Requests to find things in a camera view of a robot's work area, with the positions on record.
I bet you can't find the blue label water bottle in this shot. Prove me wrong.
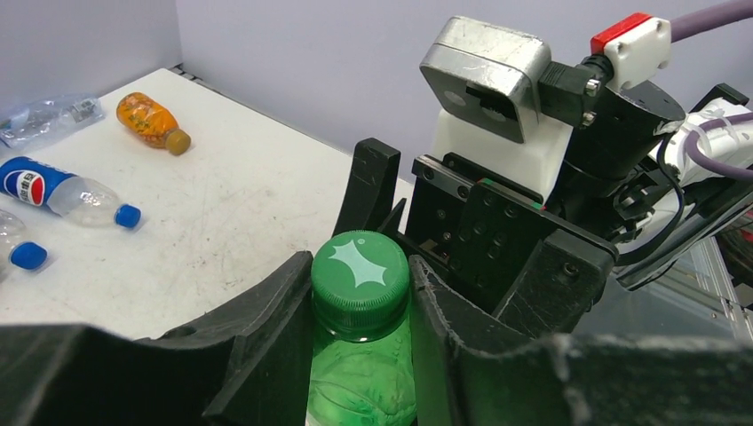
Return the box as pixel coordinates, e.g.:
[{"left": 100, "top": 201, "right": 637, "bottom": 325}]
[{"left": 1, "top": 209, "right": 50, "bottom": 282}]

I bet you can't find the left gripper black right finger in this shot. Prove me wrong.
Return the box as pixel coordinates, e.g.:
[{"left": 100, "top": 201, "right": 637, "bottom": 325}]
[{"left": 408, "top": 256, "right": 752, "bottom": 425}]

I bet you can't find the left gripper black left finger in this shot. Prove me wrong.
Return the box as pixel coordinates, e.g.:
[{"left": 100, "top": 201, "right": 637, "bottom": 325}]
[{"left": 1, "top": 251, "right": 313, "bottom": 425}]

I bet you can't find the green soda bottle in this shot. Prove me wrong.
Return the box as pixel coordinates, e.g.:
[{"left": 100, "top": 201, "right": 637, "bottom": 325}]
[{"left": 306, "top": 230, "right": 416, "bottom": 425}]

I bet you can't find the small orange bottle right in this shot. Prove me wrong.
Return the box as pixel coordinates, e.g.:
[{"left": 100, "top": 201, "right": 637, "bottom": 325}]
[{"left": 115, "top": 92, "right": 192, "bottom": 155}]

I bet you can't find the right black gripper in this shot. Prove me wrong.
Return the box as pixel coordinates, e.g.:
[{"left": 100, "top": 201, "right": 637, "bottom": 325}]
[{"left": 332, "top": 138, "right": 618, "bottom": 337}]

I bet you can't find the clear crushed bottle back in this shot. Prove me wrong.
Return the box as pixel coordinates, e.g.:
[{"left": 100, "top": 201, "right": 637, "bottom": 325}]
[{"left": 1, "top": 94, "right": 105, "bottom": 152}]

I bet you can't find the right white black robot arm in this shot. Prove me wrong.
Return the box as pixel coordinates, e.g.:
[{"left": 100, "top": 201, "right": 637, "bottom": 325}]
[{"left": 335, "top": 83, "right": 752, "bottom": 338}]

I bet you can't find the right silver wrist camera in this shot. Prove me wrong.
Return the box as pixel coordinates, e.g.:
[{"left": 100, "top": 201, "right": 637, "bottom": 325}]
[{"left": 420, "top": 16, "right": 573, "bottom": 200}]

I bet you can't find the Pepsi bottle blue cap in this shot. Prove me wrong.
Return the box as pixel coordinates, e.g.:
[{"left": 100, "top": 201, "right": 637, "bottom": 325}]
[{"left": 1, "top": 156, "right": 142, "bottom": 229}]

